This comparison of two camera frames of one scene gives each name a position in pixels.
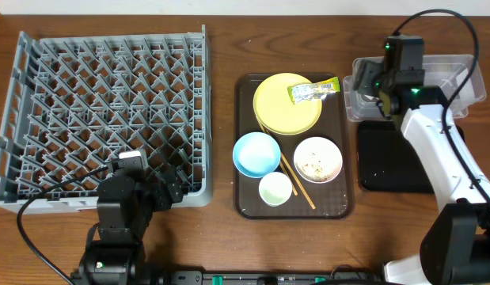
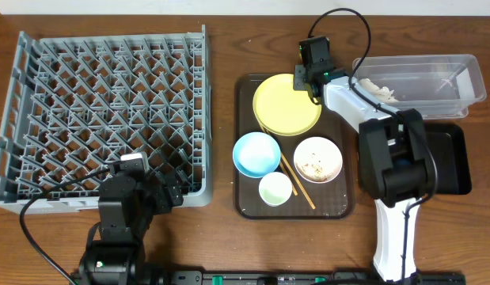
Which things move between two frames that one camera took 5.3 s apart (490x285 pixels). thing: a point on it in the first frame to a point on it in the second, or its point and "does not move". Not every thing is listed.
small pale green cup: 275,188 does not move
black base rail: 227,277 does not move
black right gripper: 368,75 to 301,76
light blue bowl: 256,154 does not move
